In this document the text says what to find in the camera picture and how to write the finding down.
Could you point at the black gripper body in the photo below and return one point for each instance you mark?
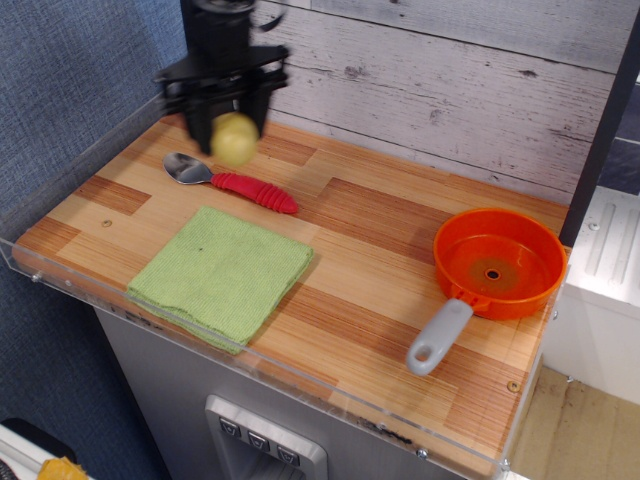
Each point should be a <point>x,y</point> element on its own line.
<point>262,67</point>

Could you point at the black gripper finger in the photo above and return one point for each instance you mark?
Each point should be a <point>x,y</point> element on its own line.
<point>255,105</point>
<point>199,119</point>

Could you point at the yellow potato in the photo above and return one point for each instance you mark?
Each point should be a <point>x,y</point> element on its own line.
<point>235,139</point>

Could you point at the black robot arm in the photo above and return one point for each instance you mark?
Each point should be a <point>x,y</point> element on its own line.
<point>222,71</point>

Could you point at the green cloth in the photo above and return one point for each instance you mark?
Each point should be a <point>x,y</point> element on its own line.
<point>220,278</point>

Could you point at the clear acrylic table guard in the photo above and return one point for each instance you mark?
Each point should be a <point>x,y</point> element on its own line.
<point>375,169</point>

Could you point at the grey cabinet with dispenser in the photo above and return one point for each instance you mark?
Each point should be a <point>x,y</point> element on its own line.
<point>212,421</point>

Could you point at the yellow black object bottom left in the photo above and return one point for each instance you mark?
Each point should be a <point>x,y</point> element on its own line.
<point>28,452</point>

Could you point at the white side cabinet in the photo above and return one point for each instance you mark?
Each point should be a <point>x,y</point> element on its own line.
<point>594,334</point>

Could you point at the red handled metal spoon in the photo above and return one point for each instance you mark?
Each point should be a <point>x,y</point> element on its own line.
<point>187,170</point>

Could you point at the orange pot grey handle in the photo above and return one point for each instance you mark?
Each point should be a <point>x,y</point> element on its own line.
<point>493,263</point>

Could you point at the dark right vertical post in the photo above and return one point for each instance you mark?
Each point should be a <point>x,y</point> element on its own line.
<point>609,123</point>

